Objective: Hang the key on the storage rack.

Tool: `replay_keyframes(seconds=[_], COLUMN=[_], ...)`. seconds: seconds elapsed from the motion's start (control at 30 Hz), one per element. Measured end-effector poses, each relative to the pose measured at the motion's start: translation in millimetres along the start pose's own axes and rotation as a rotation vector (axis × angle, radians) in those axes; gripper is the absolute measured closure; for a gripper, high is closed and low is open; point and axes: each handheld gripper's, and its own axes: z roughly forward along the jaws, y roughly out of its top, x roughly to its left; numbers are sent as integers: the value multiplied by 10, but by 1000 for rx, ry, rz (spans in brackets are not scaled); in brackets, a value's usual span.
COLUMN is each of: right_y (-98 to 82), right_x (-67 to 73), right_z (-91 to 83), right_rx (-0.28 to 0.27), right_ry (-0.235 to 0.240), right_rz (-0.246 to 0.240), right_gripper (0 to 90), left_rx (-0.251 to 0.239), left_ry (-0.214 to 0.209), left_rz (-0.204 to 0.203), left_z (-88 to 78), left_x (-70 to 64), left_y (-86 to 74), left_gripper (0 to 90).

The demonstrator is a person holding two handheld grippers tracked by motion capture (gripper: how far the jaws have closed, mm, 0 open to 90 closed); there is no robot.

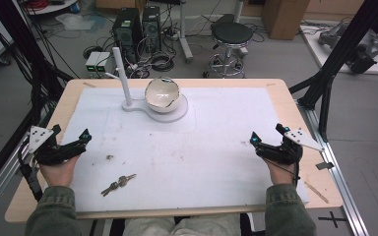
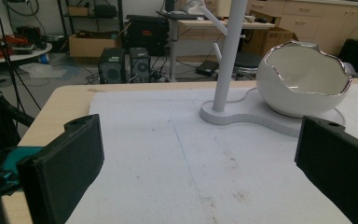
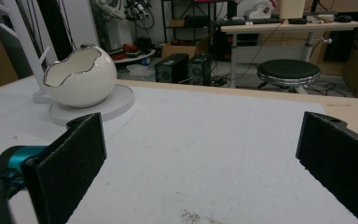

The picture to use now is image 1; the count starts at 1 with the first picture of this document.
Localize clear plastic bag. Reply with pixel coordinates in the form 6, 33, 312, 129
54, 12, 96, 32

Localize white power supply box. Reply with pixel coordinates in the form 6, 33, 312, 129
95, 51, 113, 74
85, 51, 102, 74

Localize bunch of metal keys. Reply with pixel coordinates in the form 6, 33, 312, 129
100, 173, 138, 198

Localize grey metal clip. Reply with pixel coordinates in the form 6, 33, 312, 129
315, 160, 336, 171

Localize white board with grey device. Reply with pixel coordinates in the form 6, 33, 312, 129
299, 20, 378, 77

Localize black metal frame strut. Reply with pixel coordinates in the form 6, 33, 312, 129
288, 0, 378, 143

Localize large black computer tower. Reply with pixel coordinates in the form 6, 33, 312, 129
112, 7, 144, 64

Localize black metal frame with cables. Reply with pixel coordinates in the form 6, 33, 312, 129
0, 0, 75, 198

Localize aluminium rail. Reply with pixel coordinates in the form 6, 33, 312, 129
295, 97, 370, 236
0, 131, 37, 219

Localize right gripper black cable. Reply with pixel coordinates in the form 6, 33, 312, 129
267, 153, 302, 188

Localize person's left hand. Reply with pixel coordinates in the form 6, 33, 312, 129
38, 154, 81, 189

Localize grey desk leg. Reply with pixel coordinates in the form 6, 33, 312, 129
176, 0, 195, 64

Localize white eggshell-shaped bowl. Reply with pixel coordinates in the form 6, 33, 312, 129
144, 76, 181, 114

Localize small black computer tower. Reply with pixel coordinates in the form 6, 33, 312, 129
141, 5, 162, 54

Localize person's legs in grey pants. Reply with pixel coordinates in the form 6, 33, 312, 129
123, 212, 242, 236

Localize white stand with round base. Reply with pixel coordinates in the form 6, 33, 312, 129
103, 46, 189, 124

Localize white round table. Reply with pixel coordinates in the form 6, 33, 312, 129
22, 0, 81, 17

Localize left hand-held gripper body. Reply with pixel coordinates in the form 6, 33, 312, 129
28, 125, 89, 166

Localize brown cardboard box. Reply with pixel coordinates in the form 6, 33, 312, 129
261, 0, 311, 41

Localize person's right hand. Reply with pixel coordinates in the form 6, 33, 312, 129
264, 158, 297, 187

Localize wooden table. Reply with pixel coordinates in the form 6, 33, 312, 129
4, 78, 345, 224

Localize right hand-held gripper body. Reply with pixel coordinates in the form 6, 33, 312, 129
255, 127, 325, 166

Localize thin wooden stick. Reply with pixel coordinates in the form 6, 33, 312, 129
303, 180, 330, 205

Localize black round stool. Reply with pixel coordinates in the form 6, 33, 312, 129
202, 21, 254, 80

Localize white table mat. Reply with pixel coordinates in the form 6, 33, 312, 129
60, 86, 310, 213

